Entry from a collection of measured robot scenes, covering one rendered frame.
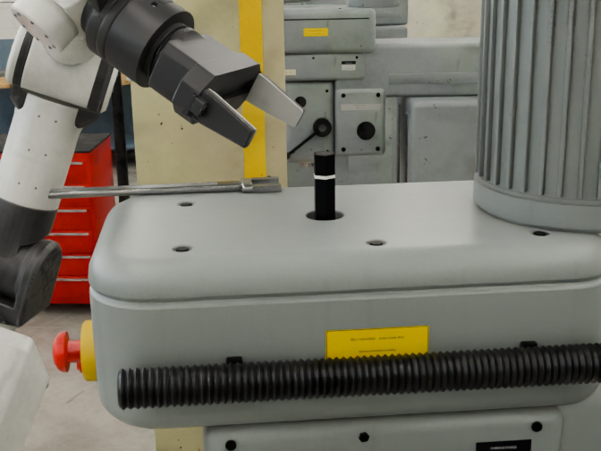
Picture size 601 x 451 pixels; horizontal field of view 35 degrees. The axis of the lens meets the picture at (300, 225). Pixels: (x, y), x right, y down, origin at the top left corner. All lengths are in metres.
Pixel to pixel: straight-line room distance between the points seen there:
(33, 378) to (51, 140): 0.31
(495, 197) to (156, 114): 1.82
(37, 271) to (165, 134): 1.41
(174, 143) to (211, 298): 1.87
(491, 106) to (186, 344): 0.36
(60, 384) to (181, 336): 4.20
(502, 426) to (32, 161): 0.69
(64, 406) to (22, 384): 3.50
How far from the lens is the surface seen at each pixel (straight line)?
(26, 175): 1.28
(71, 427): 4.59
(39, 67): 1.23
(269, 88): 0.97
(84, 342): 0.94
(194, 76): 0.89
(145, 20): 0.94
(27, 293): 1.30
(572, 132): 0.87
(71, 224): 5.63
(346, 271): 0.81
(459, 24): 9.34
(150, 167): 2.68
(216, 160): 2.67
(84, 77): 1.22
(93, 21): 0.96
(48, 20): 0.98
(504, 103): 0.89
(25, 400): 1.30
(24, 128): 1.27
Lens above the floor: 2.15
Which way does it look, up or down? 17 degrees down
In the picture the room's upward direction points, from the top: 1 degrees counter-clockwise
